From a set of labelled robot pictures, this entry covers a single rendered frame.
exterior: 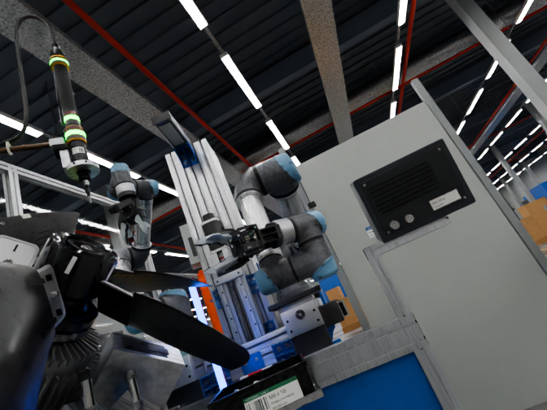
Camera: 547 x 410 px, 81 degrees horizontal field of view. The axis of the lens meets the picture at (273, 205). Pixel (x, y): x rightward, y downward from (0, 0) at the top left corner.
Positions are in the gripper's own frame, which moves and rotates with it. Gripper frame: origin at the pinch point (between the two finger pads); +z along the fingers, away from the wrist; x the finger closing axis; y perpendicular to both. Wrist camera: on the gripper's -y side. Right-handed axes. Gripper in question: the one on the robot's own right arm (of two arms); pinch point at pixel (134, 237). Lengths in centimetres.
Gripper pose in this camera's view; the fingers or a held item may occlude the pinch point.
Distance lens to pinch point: 139.2
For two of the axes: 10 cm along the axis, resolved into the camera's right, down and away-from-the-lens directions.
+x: -8.9, 4.4, 1.3
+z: 3.8, 8.7, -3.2
